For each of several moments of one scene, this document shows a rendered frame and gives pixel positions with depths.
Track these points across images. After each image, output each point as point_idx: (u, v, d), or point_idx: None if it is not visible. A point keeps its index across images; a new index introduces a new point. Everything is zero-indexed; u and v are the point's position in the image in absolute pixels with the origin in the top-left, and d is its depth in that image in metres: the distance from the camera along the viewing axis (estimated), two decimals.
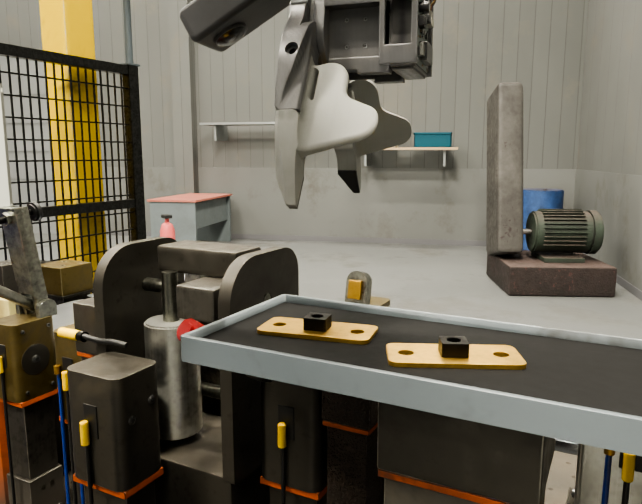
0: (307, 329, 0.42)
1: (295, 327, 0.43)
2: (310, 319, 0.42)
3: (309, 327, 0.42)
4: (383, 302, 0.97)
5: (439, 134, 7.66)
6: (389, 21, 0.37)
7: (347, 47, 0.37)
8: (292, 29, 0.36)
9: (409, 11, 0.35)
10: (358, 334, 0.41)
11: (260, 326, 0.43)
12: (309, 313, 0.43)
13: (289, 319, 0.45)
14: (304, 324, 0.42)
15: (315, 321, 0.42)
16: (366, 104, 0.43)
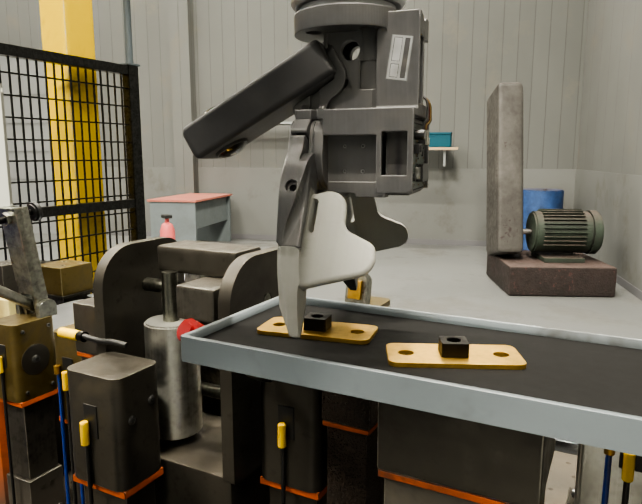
0: (307, 329, 0.42)
1: None
2: (310, 319, 0.42)
3: (309, 327, 0.42)
4: (383, 302, 0.97)
5: (439, 134, 7.66)
6: (386, 143, 0.39)
7: (345, 171, 0.38)
8: (292, 155, 0.37)
9: (405, 142, 0.36)
10: (358, 334, 0.41)
11: (260, 326, 0.43)
12: (309, 313, 0.43)
13: None
14: (304, 324, 0.42)
15: (315, 321, 0.42)
16: (363, 210, 0.44)
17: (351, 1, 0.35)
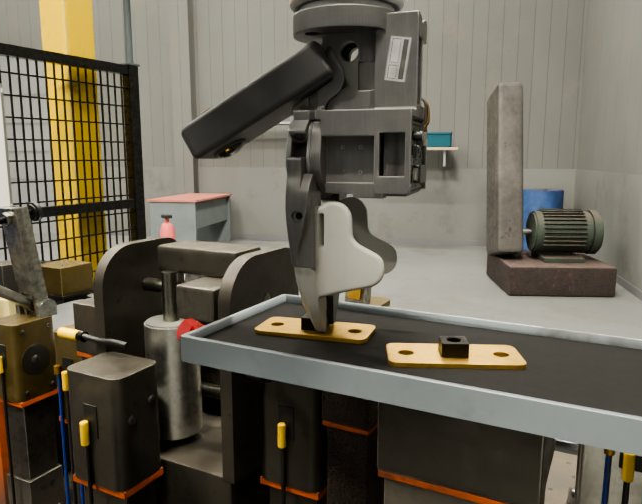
0: (305, 329, 0.42)
1: (293, 327, 0.43)
2: (308, 319, 0.42)
3: (307, 327, 0.42)
4: (383, 302, 0.97)
5: (439, 134, 7.66)
6: (384, 144, 0.39)
7: (343, 172, 0.38)
8: (290, 156, 0.37)
9: (403, 143, 0.36)
10: (356, 333, 0.41)
11: (258, 326, 0.43)
12: (307, 313, 0.43)
13: (287, 319, 0.45)
14: (302, 324, 0.42)
15: None
16: (354, 224, 0.43)
17: (350, 2, 0.35)
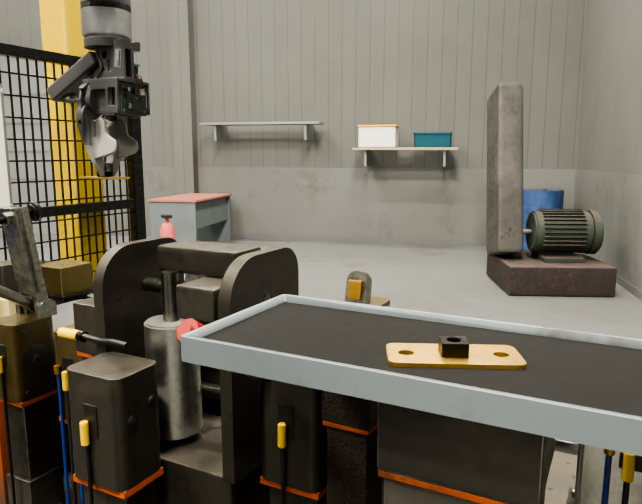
0: (98, 176, 0.96)
1: (95, 176, 0.97)
2: (98, 171, 0.96)
3: (98, 175, 0.96)
4: (383, 302, 0.97)
5: (439, 134, 7.66)
6: None
7: (101, 105, 0.92)
8: (80, 98, 0.92)
9: (118, 92, 0.89)
10: (116, 177, 0.95)
11: (81, 176, 0.98)
12: None
13: None
14: (96, 174, 0.96)
15: None
16: (121, 131, 0.96)
17: (97, 36, 0.89)
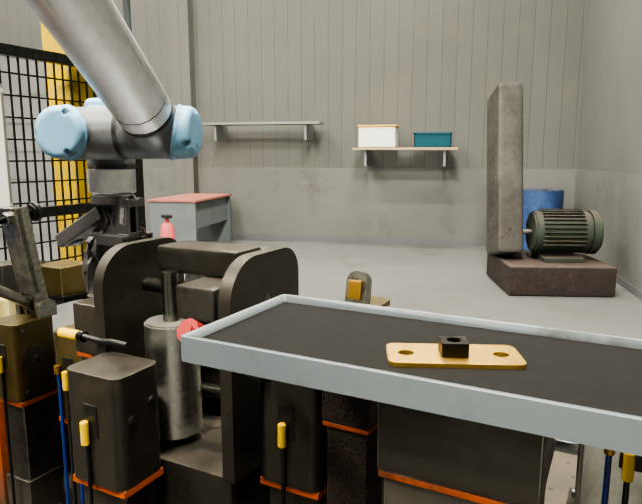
0: None
1: None
2: None
3: None
4: (383, 302, 0.97)
5: (439, 134, 7.66)
6: None
7: None
8: (87, 250, 0.96)
9: None
10: None
11: None
12: None
13: None
14: None
15: None
16: None
17: (103, 195, 0.93)
